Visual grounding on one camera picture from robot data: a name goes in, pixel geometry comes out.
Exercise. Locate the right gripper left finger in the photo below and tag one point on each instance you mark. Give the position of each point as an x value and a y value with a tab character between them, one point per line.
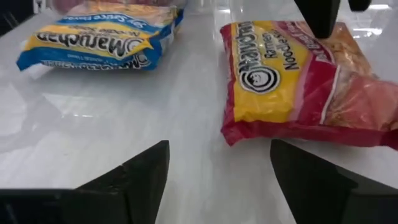
124	199

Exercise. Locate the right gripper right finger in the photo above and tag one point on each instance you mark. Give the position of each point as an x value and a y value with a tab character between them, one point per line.
317	199

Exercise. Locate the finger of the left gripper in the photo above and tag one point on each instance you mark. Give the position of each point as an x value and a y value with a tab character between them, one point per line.
359	4
317	15

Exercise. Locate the blue Maruchan noodle pack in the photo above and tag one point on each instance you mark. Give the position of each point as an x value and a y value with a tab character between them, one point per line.
93	46

